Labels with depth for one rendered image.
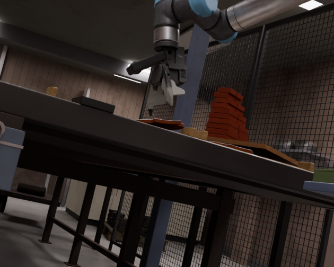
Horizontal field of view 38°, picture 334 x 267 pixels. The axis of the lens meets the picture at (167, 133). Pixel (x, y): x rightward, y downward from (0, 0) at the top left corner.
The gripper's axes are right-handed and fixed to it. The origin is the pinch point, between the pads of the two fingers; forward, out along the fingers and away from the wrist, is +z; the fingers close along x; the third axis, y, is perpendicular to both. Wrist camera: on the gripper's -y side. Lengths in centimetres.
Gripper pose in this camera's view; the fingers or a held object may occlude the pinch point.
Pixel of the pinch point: (158, 112)
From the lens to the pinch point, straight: 139.1
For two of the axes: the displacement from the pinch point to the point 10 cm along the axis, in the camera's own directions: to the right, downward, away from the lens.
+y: 9.1, 0.8, 4.1
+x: -4.2, 1.4, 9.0
